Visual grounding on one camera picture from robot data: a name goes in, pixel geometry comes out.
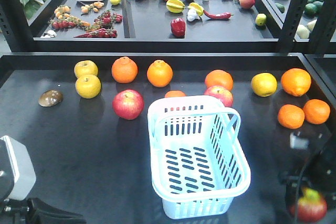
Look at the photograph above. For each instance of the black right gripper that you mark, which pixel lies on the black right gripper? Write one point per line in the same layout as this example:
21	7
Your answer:
318	173

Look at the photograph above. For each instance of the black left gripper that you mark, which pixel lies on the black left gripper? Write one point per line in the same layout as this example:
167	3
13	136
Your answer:
38	212

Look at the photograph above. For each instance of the dark red apple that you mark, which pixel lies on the dark red apple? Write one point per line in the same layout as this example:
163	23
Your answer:
311	206

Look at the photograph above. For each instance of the light blue plastic basket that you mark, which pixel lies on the light blue plastic basket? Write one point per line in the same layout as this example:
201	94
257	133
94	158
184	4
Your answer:
197	164

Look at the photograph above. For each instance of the small orange right lower left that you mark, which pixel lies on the small orange right lower left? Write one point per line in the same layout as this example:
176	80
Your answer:
291	116

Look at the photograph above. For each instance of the small orange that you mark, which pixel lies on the small orange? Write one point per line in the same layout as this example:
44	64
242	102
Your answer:
174	93
291	116
316	111

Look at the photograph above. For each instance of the large orange far right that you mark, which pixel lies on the large orange far right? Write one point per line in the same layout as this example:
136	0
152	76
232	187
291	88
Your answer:
296	82

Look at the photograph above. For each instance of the yellow orange right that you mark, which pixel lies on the yellow orange right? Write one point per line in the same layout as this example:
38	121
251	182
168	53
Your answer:
264	84

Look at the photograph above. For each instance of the pink red apple middle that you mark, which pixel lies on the pink red apple middle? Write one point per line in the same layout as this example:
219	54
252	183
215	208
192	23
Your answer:
221	93

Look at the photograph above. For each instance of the pink red apple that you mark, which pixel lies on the pink red apple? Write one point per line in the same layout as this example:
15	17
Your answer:
128	104
221	93

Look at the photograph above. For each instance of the orange behind middle apple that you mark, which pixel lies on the orange behind middle apple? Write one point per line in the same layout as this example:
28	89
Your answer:
219	78

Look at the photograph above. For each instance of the yellow citrus front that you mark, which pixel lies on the yellow citrus front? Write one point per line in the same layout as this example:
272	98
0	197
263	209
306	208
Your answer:
88	86

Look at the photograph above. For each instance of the yellow citrus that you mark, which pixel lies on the yellow citrus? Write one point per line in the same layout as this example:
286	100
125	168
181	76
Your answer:
88	86
85	67

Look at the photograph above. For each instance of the pink red apple left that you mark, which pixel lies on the pink red apple left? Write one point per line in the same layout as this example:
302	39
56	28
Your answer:
128	104

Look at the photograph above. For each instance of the small orange middle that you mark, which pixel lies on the small orange middle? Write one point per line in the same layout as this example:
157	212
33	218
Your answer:
174	93

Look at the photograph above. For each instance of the yellow citrus back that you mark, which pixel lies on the yellow citrus back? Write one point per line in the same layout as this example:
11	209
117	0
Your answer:
85	67

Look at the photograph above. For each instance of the red chili pepper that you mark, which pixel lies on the red chili pepper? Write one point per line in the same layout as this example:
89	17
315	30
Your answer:
222	16

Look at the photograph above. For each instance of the orange tangerine knobbed left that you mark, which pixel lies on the orange tangerine knobbed left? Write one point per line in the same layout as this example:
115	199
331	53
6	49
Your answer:
124	70

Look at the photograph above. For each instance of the orange tangerine knobbed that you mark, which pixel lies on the orange tangerine knobbed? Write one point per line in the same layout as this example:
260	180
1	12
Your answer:
159	73
124	70

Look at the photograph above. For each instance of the yellow starfruit right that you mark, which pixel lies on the yellow starfruit right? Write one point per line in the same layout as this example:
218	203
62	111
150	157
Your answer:
197	7

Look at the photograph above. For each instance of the yellow starfruit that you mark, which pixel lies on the yellow starfruit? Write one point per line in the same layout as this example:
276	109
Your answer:
175	6
197	7

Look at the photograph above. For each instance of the white garlic bulb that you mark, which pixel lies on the white garlic bulb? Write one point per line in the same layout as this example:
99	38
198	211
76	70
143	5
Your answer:
192	15

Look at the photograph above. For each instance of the red bell pepper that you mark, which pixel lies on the red bell pepper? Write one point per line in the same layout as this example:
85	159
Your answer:
178	27

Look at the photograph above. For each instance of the yellow starfruit left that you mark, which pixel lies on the yellow starfruit left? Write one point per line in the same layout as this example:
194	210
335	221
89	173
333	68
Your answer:
175	6

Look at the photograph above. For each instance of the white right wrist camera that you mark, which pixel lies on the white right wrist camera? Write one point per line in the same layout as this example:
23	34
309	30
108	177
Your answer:
297	142

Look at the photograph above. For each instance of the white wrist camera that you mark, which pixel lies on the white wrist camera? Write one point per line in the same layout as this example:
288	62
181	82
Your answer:
17	172
297	142

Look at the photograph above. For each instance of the black upright post left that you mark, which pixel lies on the black upright post left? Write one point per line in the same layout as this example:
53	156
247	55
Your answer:
290	25

